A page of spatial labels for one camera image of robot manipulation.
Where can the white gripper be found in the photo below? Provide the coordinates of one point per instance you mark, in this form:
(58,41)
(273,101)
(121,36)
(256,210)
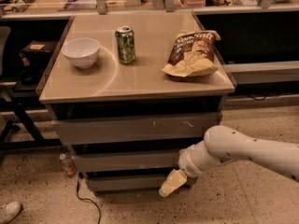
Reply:
(187,164)

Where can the sea salt chip bag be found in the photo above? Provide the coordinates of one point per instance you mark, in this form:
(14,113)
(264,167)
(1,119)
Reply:
(193,55)

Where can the white shoe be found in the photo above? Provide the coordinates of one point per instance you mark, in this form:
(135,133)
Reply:
(9,211)

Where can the grey top drawer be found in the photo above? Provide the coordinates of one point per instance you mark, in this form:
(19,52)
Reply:
(134,128)

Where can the grey drawer cabinet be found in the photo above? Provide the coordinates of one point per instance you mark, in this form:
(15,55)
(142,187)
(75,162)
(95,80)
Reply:
(111,89)

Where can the grey drawer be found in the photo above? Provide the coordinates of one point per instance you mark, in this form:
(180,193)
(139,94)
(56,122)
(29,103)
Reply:
(125,183)
(134,128)
(138,160)

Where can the plastic water bottle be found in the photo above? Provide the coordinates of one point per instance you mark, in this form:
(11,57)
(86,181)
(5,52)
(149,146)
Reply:
(67,164)

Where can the grey bottom drawer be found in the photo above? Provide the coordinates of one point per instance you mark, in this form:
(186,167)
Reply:
(125,183)

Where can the black box with label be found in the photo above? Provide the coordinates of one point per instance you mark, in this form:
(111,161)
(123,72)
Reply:
(40,46)

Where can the green soda can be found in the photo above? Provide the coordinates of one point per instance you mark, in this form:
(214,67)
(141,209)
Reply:
(126,44)

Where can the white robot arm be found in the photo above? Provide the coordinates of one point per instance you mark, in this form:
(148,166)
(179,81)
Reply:
(222,145)

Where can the white bowl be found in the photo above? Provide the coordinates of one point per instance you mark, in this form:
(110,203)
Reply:
(81,52)

